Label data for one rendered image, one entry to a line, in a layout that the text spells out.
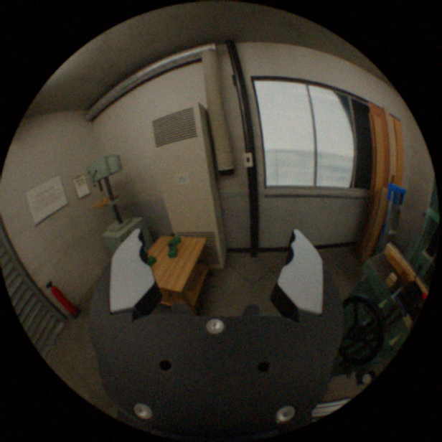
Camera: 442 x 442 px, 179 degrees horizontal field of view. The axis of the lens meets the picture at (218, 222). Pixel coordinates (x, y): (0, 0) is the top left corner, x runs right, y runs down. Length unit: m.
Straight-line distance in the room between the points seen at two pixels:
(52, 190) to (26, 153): 0.71
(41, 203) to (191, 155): 2.01
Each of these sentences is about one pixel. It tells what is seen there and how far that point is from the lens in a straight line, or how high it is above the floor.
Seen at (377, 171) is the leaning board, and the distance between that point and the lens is 2.12.
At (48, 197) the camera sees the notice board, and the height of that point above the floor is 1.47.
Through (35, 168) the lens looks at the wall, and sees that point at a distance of 2.39.
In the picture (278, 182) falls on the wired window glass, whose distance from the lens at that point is 1.64.
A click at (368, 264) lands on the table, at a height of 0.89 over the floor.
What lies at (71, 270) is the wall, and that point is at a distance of 2.45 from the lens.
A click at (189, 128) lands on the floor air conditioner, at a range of 1.30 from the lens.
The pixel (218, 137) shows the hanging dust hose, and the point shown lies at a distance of 1.33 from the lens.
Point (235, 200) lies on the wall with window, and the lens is 1.59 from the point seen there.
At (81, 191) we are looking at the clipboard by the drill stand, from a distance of 2.46.
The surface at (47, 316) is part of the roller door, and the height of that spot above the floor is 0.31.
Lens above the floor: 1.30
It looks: 27 degrees down
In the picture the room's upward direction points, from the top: 8 degrees counter-clockwise
